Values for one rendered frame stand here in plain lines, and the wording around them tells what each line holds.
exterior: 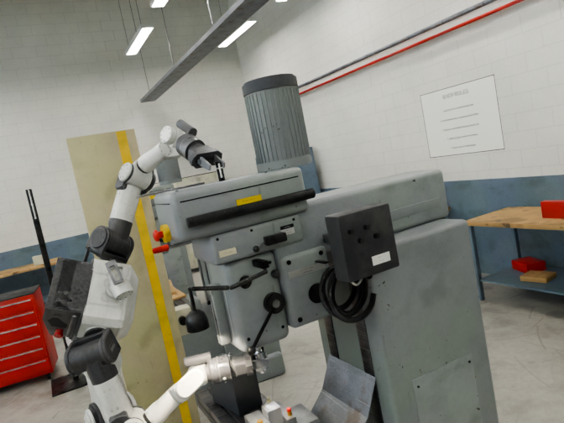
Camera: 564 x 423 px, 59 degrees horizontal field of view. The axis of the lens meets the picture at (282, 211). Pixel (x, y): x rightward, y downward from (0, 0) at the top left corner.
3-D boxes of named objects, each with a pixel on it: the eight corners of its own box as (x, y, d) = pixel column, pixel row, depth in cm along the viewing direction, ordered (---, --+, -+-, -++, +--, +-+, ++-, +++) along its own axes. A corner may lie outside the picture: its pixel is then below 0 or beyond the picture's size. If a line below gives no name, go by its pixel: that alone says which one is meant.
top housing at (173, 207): (180, 244, 152) (169, 192, 150) (161, 239, 175) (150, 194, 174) (311, 210, 172) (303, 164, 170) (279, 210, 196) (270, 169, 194)
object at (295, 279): (295, 331, 171) (279, 258, 168) (265, 316, 192) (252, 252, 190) (340, 314, 179) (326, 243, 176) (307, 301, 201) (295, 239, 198)
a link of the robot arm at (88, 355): (80, 391, 165) (65, 353, 164) (91, 379, 173) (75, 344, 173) (112, 379, 164) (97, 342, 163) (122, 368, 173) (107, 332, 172)
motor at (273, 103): (273, 170, 169) (254, 76, 166) (250, 174, 187) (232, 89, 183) (322, 160, 178) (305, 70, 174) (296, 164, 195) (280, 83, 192)
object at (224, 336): (221, 346, 170) (209, 287, 168) (218, 342, 174) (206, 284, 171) (232, 342, 172) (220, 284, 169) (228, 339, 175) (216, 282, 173)
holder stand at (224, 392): (239, 416, 205) (229, 371, 203) (213, 402, 223) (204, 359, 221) (263, 404, 212) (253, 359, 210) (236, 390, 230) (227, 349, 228)
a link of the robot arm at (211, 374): (221, 385, 172) (188, 393, 170) (221, 378, 182) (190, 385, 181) (215, 352, 173) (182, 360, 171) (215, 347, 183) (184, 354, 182)
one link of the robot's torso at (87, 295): (33, 359, 184) (40, 322, 158) (53, 278, 203) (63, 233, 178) (115, 368, 195) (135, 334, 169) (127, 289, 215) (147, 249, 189)
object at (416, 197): (280, 268, 169) (268, 211, 167) (254, 262, 189) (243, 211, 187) (451, 216, 204) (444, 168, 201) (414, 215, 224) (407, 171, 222)
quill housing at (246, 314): (243, 357, 164) (223, 263, 161) (222, 341, 183) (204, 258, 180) (293, 337, 173) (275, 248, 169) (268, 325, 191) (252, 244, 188)
